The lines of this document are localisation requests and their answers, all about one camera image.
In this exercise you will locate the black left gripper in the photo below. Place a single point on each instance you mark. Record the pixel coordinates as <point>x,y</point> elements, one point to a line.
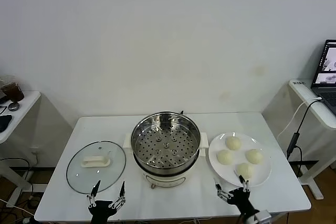
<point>101,208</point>

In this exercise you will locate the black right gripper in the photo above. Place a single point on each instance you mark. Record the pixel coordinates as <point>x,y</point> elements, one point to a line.
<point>240,199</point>

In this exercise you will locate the white steamed baozi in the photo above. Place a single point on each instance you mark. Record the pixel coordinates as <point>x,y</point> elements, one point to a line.
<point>225,157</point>
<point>233,143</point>
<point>254,156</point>
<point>245,169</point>

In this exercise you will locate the round glass pot lid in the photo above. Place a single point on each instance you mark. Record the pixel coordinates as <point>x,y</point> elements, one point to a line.
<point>78,171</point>

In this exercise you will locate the stainless steel steamer basket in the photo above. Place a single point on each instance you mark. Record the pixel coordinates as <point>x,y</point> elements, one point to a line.
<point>147,153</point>

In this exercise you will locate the white round plate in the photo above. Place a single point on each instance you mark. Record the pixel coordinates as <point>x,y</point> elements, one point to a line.
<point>260,174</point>

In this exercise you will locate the white electric cooker base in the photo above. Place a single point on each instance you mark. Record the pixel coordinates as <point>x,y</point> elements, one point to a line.
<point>164,181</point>

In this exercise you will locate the white side desk with laptop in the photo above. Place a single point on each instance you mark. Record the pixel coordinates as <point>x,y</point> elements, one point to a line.
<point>304,95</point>

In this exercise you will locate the white side desk with cup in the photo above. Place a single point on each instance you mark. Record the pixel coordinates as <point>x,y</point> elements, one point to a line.
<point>26,103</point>

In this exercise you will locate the black white label sticker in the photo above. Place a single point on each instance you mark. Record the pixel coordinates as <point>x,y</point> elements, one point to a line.
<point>298,83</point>

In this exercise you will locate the round dark grey disc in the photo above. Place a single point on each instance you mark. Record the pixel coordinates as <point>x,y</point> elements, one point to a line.
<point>13,106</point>

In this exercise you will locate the dark grey open laptop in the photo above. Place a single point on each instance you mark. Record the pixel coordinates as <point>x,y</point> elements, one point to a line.
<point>328,95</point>

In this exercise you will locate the plastic iced coffee cup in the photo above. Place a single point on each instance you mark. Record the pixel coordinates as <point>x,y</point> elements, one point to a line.
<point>14,92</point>

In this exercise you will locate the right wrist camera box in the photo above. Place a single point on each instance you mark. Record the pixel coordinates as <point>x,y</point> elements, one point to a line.
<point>263,216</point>

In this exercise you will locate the white wall socket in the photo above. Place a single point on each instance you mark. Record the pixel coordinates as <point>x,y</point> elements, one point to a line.
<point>36,152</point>

